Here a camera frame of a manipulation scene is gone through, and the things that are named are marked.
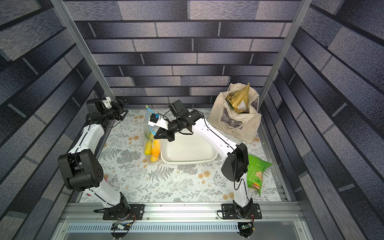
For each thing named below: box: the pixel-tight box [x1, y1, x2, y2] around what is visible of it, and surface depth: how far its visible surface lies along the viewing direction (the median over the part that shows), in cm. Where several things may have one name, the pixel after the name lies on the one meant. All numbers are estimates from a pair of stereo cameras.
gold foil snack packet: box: [225, 83, 250, 114], surface depth 96 cm
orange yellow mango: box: [150, 139, 161, 163], surface depth 87 cm
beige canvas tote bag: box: [208, 83, 262, 144], surface depth 97 cm
